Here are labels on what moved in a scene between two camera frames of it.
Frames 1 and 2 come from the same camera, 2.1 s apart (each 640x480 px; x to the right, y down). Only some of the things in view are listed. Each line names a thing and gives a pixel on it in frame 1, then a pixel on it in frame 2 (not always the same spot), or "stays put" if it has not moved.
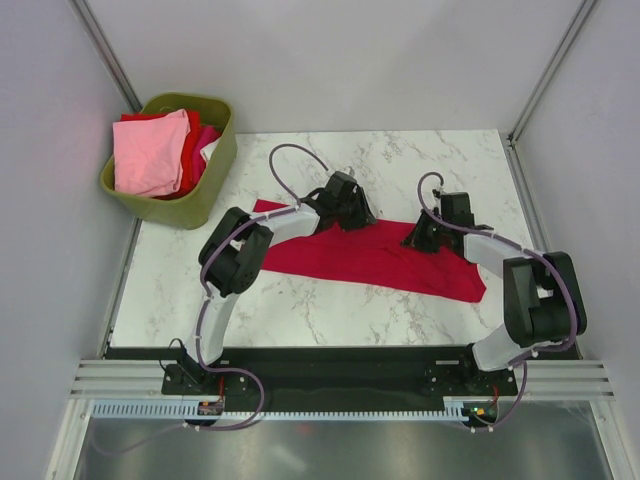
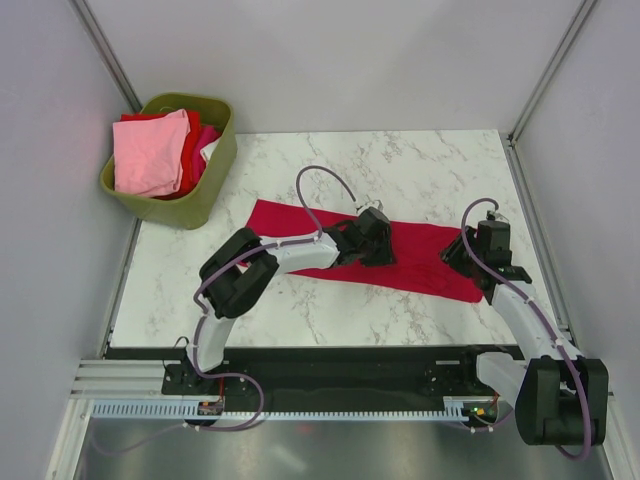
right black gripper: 416,238 → 452,251
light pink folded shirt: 149,153 stays put
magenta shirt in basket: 207,134 stays put
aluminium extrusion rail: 122,379 stays put
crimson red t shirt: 374,254 stays put
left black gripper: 363,216 → 385,257
